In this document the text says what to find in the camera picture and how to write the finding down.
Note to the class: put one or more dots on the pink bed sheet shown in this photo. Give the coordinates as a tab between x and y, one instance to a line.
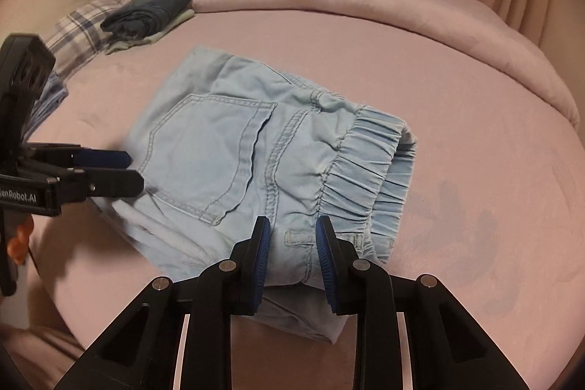
457	189

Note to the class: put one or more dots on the plaid pillow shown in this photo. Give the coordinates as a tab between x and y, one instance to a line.
77	29

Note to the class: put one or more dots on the pale green folded cloth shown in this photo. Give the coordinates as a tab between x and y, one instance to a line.
157	35

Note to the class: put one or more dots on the light blue denim pants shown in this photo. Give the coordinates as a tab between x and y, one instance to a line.
205	143

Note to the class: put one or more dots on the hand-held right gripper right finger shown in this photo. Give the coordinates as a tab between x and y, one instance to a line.
325	264

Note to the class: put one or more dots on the person's left hand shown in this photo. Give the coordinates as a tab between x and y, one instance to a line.
22	240

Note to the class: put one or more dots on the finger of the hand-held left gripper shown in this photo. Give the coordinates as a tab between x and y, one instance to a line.
107	159
114	183

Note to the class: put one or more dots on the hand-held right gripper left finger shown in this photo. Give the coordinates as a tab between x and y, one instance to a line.
261	264

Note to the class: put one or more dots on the dark folded pants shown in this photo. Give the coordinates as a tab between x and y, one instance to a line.
155	4

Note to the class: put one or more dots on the blue striped cloth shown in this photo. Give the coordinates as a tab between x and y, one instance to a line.
52	94

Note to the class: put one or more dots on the pink duvet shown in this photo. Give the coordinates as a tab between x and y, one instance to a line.
365	6

